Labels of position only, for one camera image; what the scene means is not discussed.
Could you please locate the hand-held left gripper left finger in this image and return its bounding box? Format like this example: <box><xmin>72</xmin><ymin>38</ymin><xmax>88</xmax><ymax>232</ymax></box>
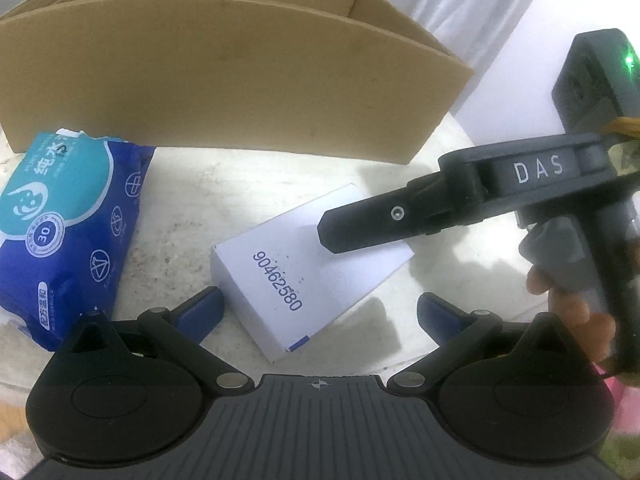
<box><xmin>70</xmin><ymin>286</ymin><xmax>249</xmax><ymax>398</ymax></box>

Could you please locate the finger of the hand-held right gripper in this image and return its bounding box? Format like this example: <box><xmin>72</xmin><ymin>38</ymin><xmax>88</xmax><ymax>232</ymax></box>
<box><xmin>318</xmin><ymin>152</ymin><xmax>488</xmax><ymax>256</ymax></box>

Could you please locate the white rectangular box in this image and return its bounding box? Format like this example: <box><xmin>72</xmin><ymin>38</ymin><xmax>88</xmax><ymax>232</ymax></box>
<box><xmin>210</xmin><ymin>183</ymin><xmax>416</xmax><ymax>365</ymax></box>

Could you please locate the pink object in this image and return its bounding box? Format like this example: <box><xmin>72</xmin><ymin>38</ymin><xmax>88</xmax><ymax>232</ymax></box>
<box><xmin>600</xmin><ymin>375</ymin><xmax>640</xmax><ymax>461</ymax></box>

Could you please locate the blue wet wipes pack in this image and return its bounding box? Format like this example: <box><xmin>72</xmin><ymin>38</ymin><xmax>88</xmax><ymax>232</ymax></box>
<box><xmin>0</xmin><ymin>127</ymin><xmax>157</xmax><ymax>352</ymax></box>

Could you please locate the person's right hand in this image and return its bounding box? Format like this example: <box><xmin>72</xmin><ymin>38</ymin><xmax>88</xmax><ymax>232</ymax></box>
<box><xmin>526</xmin><ymin>265</ymin><xmax>621</xmax><ymax>367</ymax></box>

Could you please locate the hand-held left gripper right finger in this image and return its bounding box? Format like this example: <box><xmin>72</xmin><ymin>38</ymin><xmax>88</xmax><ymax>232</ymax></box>
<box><xmin>387</xmin><ymin>292</ymin><xmax>576</xmax><ymax>396</ymax></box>

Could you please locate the brown cardboard box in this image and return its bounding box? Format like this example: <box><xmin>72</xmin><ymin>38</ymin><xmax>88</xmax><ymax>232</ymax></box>
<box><xmin>0</xmin><ymin>0</ymin><xmax>475</xmax><ymax>166</ymax></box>

